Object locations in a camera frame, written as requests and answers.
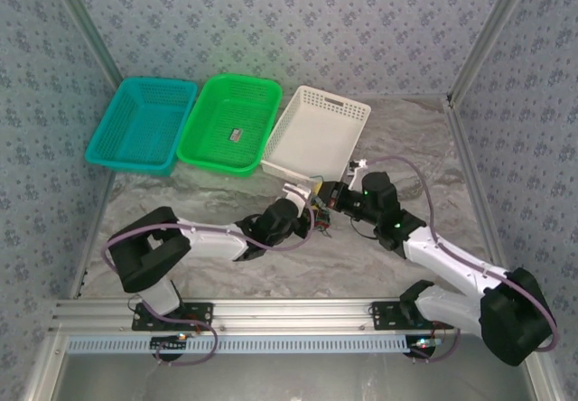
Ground red cable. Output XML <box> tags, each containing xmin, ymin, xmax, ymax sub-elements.
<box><xmin>315</xmin><ymin>200</ymin><xmax>334</xmax><ymax>233</ymax></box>

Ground white plastic basket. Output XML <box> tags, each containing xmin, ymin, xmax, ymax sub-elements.
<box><xmin>260</xmin><ymin>85</ymin><xmax>373</xmax><ymax>186</ymax></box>

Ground green plastic basket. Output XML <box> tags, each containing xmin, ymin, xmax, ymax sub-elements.
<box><xmin>175</xmin><ymin>73</ymin><xmax>284</xmax><ymax>179</ymax></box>

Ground small black controller board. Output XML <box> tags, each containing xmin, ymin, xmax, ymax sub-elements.
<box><xmin>150</xmin><ymin>333</ymin><xmax>190</xmax><ymax>362</ymax></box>
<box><xmin>407</xmin><ymin>333</ymin><xmax>446</xmax><ymax>362</ymax></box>

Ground grey metal panel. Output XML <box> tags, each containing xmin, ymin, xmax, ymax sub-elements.
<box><xmin>24</xmin><ymin>333</ymin><xmax>564</xmax><ymax>401</ymax></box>

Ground teal plastic basket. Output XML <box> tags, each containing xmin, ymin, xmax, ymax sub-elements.
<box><xmin>84</xmin><ymin>77</ymin><xmax>199</xmax><ymax>178</ymax></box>

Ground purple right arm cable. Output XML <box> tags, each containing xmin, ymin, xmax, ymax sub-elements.
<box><xmin>368</xmin><ymin>155</ymin><xmax>559</xmax><ymax>366</ymax></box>

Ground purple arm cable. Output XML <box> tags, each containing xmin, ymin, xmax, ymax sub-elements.
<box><xmin>103</xmin><ymin>209</ymin><xmax>316</xmax><ymax>369</ymax></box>
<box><xmin>368</xmin><ymin>155</ymin><xmax>559</xmax><ymax>366</ymax></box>

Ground aluminium mounting rail beam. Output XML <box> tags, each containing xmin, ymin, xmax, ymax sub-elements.
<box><xmin>49</xmin><ymin>299</ymin><xmax>538</xmax><ymax>332</ymax></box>

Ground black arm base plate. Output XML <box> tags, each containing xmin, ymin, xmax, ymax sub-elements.
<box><xmin>370</xmin><ymin>300</ymin><xmax>434</xmax><ymax>331</ymax></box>
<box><xmin>131</xmin><ymin>301</ymin><xmax>214</xmax><ymax>331</ymax></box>

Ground white slotted cable duct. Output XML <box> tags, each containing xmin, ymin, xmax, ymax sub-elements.
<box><xmin>67</xmin><ymin>333</ymin><xmax>410</xmax><ymax>355</ymax></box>

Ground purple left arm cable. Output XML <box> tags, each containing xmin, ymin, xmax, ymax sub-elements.
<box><xmin>103</xmin><ymin>209</ymin><xmax>316</xmax><ymax>369</ymax></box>

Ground aluminium corner post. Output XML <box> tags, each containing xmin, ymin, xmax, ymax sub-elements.
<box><xmin>47</xmin><ymin>0</ymin><xmax>117</xmax><ymax>81</ymax></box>
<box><xmin>446</xmin><ymin>0</ymin><xmax>541</xmax><ymax>104</ymax></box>

